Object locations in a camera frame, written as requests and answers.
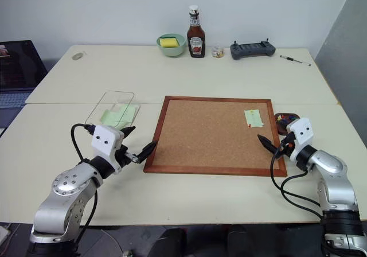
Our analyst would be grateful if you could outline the pale green sticky note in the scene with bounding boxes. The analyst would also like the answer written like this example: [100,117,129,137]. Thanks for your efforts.
[244,109,266,129]

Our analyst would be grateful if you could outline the large green paper note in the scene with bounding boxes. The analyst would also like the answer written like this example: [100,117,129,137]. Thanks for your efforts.
[100,104,136,127]

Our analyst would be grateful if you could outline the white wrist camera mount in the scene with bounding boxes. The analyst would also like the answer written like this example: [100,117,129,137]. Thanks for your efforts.
[286,117,314,162]
[91,124,125,174]

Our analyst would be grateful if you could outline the clear plastic box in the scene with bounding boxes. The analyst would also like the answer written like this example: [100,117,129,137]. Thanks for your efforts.
[85,91,142,129]

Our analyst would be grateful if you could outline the dark rounded shape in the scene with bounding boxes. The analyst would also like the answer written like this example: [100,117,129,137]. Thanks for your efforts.
[225,224,253,257]
[154,227,188,257]

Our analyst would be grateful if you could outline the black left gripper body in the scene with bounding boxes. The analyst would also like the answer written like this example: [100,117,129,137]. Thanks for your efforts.
[114,144,141,169]

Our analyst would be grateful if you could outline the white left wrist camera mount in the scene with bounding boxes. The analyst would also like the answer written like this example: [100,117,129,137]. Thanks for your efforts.
[91,124,125,174]

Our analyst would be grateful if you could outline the wood framed cork board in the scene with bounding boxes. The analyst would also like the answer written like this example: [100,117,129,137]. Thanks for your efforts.
[143,95,288,178]

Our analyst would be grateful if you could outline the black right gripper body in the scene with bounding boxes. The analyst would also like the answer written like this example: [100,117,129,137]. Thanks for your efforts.
[278,133,295,158]

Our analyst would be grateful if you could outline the dark laptop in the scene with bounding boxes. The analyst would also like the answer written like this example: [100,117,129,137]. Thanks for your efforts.
[0,40,48,132]

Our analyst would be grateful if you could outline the ketchup bottle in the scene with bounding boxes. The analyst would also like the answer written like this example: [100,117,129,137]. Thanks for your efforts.
[186,5,208,59]

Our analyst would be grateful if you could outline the grey remote controller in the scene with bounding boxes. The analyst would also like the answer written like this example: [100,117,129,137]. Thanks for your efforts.
[229,40,277,61]

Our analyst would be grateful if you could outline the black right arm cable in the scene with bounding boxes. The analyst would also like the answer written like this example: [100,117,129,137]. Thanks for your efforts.
[270,136,325,221]

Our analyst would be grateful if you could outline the yellow sponge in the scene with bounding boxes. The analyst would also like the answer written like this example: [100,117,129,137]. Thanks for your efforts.
[159,37,179,49]

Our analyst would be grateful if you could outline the grey partition panel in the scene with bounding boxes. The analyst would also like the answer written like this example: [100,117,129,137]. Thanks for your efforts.
[313,0,367,150]

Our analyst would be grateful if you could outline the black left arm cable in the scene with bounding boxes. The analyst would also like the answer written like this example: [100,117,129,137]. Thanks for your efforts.
[71,123,99,242]

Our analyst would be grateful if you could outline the small brown tray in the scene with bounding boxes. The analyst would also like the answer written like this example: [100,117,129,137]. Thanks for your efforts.
[274,112,300,137]

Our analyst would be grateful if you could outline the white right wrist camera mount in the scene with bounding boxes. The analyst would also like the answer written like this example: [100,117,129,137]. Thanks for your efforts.
[286,117,314,162]

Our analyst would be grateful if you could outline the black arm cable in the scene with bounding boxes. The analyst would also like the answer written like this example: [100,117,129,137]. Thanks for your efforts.
[71,123,99,242]
[270,136,325,221]

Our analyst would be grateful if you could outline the green bowl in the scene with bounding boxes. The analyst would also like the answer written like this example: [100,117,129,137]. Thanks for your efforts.
[156,33,186,58]

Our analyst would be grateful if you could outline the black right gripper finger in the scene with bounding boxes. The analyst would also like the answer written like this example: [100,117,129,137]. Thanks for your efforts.
[256,134,281,155]

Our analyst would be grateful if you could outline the small clear jar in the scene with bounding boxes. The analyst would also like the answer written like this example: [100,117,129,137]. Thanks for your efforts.
[211,45,225,59]

